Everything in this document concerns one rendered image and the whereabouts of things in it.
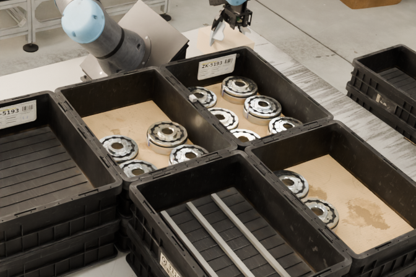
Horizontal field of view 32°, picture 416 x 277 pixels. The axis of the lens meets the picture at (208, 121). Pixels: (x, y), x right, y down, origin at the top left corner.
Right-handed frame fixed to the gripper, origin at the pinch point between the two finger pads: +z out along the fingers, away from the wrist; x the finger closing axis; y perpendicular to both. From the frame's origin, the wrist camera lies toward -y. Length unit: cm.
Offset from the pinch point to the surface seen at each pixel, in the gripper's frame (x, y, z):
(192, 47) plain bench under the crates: -7.1, -8.5, 5.5
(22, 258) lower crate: -102, 64, -6
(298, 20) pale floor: 149, -106, 76
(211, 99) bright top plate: -36, 39, -11
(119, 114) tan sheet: -60, 30, -8
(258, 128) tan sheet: -30, 53, -8
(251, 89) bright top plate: -23.1, 40.3, -10.7
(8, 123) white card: -89, 26, -11
